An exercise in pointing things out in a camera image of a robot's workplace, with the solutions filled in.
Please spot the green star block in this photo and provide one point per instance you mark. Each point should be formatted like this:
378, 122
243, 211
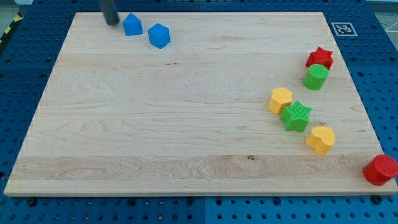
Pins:
296, 117

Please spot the red star block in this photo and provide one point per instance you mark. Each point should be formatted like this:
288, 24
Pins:
320, 56

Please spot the blue cube block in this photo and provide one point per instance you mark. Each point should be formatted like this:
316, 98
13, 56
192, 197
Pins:
159, 35

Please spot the green cylinder block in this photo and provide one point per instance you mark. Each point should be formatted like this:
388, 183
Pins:
315, 77

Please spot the white fiducial marker tag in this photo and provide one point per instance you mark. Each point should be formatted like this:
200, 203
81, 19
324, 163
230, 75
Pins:
344, 29

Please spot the wooden board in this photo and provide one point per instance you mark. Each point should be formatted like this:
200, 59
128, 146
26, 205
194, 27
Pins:
121, 118

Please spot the yellow heart block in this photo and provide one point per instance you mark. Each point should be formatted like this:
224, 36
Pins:
321, 139

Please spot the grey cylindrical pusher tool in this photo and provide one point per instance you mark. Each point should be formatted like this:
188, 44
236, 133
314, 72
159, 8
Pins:
110, 12

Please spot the red cylinder block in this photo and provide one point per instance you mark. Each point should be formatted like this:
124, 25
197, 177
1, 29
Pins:
380, 170

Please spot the yellow hexagon block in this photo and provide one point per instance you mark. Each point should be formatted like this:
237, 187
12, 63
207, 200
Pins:
280, 98

